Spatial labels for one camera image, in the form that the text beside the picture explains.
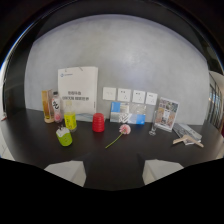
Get blue white packet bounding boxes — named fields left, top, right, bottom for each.
left=109, top=101, right=147, bottom=126

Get amber liquid bottle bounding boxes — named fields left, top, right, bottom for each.
left=41, top=90, right=55, bottom=124

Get clear glass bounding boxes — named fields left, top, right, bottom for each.
left=148, top=110, right=159, bottom=137

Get white paper bag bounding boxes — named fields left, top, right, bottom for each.
left=57, top=66, right=99, bottom=116

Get red stacked cups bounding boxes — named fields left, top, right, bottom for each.
left=91, top=112, right=106, bottom=133

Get pink flower green stem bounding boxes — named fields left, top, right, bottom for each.
left=105, top=123, right=132, bottom=150

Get white wall socket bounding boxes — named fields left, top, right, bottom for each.
left=102, top=86, right=117, bottom=102
left=117, top=88, right=132, bottom=103
left=145, top=92, right=158, bottom=106
left=131, top=89, right=147, bottom=105

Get yellow drink bottle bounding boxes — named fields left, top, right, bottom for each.
left=63, top=100, right=78, bottom=132

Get wooden spatula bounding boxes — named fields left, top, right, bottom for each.
left=172, top=134, right=205, bottom=149

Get light blue flat box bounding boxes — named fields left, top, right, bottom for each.
left=75, top=112, right=96, bottom=123

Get clear bottle pink label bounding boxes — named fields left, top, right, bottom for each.
left=51, top=91, right=64, bottom=124

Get green white small container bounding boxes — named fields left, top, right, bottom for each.
left=55, top=126, right=74, bottom=147

